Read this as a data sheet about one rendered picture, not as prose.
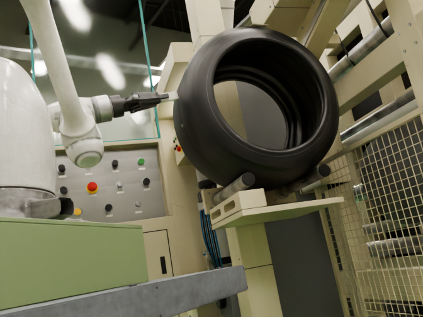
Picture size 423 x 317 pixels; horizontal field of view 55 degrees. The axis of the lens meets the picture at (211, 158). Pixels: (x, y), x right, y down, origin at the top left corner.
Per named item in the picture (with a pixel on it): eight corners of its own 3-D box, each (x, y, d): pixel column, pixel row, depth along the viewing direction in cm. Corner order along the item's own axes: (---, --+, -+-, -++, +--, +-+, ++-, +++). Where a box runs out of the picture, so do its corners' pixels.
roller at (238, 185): (222, 193, 163) (225, 204, 162) (211, 195, 162) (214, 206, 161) (253, 170, 131) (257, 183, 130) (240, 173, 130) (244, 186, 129)
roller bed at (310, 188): (300, 194, 189) (286, 134, 197) (328, 190, 194) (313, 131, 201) (321, 184, 171) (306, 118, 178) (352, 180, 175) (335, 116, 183)
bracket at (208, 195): (204, 214, 161) (201, 190, 164) (294, 202, 173) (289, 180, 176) (206, 213, 158) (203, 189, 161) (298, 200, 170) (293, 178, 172)
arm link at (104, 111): (90, 104, 140) (107, 100, 142) (96, 127, 139) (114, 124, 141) (90, 92, 132) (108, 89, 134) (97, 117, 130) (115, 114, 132)
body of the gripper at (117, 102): (108, 92, 134) (135, 87, 137) (107, 102, 142) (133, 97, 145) (114, 112, 133) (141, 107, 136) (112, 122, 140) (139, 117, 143)
